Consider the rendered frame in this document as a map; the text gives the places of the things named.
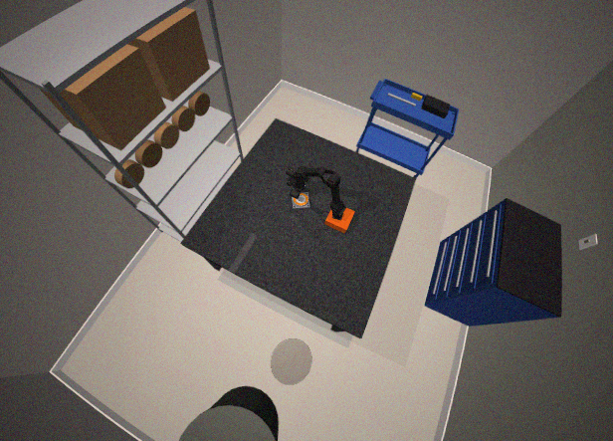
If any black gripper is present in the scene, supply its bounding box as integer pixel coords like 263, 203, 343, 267
290, 181, 305, 199

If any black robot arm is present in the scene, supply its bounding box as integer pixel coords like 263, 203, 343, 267
286, 166, 346, 221

